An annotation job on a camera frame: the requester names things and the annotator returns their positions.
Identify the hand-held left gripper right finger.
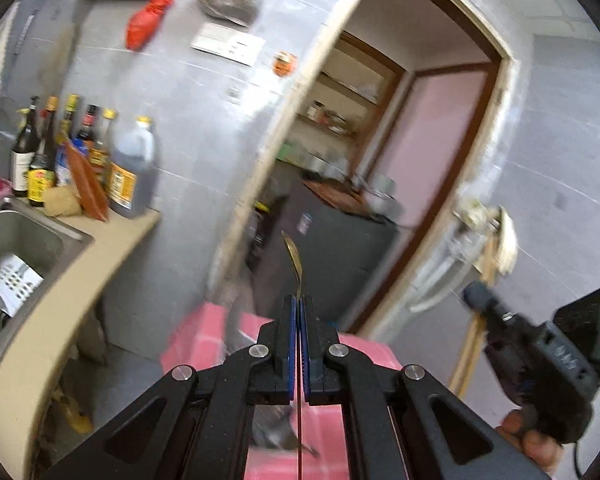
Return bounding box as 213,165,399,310
302,295,551,480

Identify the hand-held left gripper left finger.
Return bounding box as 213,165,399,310
40,295,297,480

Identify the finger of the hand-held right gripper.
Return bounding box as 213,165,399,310
463,282,511,333

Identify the gold spoon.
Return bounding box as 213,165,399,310
281,231,306,480

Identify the white perforated utensil holder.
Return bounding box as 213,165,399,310
0,254,45,318

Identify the person's right hand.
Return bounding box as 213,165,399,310
495,407,563,475

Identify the wooden stick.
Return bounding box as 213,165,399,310
450,240,501,396

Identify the pink checked tablecloth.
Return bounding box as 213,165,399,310
160,302,401,480

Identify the grey cabinet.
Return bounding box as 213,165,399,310
252,175,401,331

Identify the beige kitchen counter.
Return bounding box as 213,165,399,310
0,205,161,480

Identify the dark sauce jug yellow cap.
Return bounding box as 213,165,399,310
107,116,157,218

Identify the red-brown packet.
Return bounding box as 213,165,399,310
65,140,110,222

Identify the yellow sponge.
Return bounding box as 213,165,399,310
44,185,83,217

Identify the small sauce bottle yellow cap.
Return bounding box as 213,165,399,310
92,109,118,196

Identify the steel sink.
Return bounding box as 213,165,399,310
0,197,93,391

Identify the sauce bottle red cap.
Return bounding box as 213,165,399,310
75,105,98,161

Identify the dark bottle yellow label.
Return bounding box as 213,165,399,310
27,96,58,207

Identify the dark bottle white label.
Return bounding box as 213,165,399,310
11,96,41,197

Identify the red plastic bag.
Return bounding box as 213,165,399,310
126,0,175,51

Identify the white hose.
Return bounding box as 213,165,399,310
407,240,481,313

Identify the wooden door frame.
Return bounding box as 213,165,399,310
212,0,518,336

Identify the wooden wall shelf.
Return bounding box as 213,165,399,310
295,30,406,138

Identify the orange wall sticker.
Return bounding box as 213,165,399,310
272,51,296,77

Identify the white wall switch plate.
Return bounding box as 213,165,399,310
191,22,266,67

